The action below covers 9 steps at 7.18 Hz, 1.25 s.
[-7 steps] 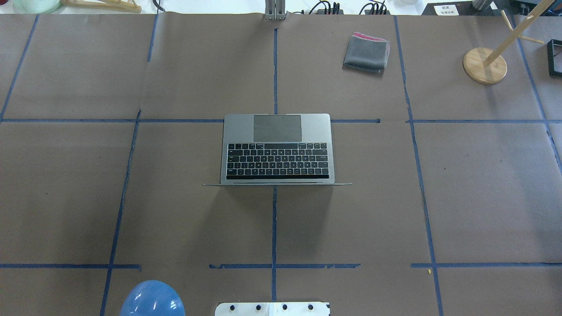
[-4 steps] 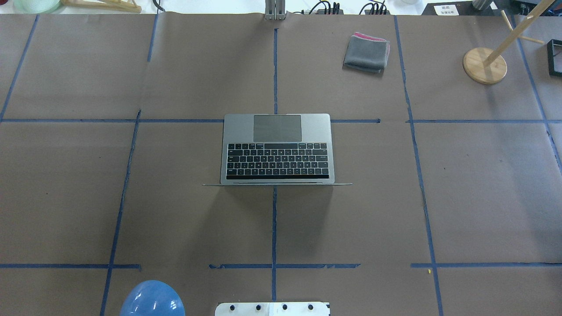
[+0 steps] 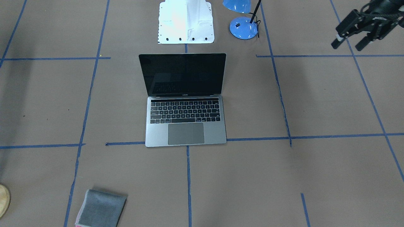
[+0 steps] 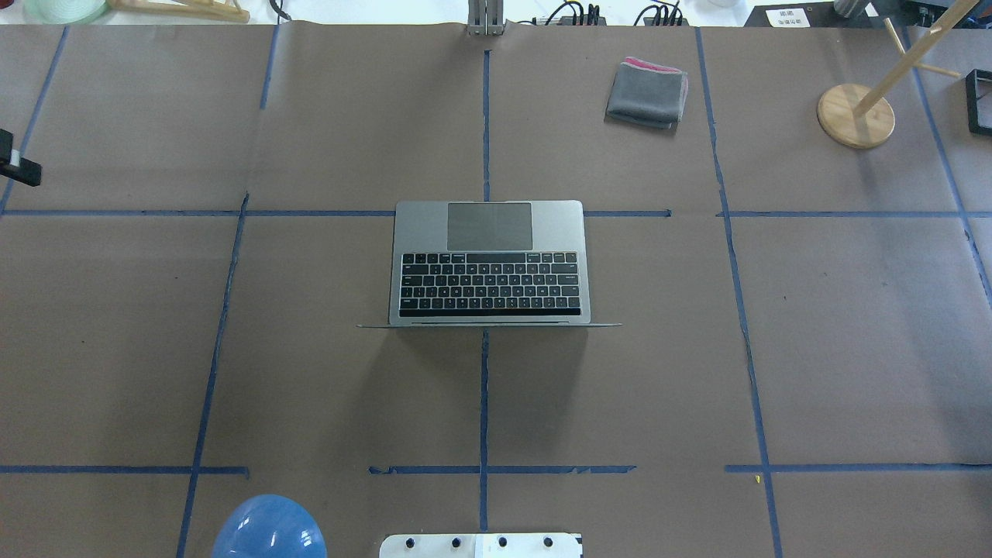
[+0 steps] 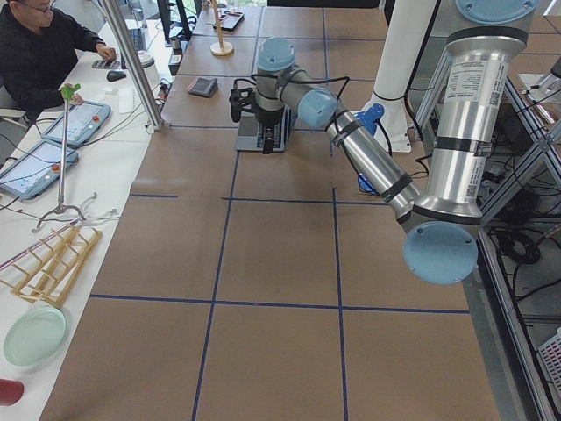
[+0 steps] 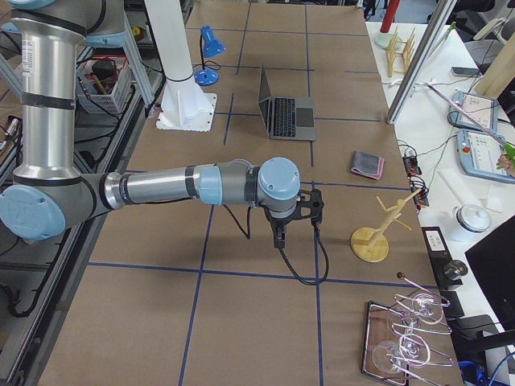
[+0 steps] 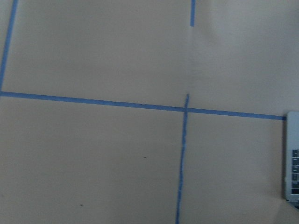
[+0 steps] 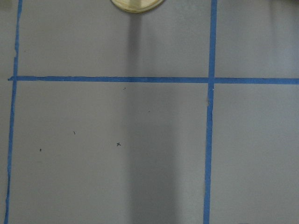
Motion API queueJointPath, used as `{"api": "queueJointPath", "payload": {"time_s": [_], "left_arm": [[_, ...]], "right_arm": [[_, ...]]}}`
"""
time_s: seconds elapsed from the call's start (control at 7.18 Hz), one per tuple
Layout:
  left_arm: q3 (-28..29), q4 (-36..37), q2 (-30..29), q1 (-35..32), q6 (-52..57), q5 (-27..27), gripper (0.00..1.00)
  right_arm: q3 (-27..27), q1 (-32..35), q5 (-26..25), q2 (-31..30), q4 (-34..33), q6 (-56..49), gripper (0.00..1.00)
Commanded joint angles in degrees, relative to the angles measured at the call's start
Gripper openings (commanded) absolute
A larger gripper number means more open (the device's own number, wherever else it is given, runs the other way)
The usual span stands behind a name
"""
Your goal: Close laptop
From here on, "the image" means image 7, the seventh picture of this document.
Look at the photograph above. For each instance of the silver grey laptop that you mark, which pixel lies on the silver grey laptop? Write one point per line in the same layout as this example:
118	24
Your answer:
292	157

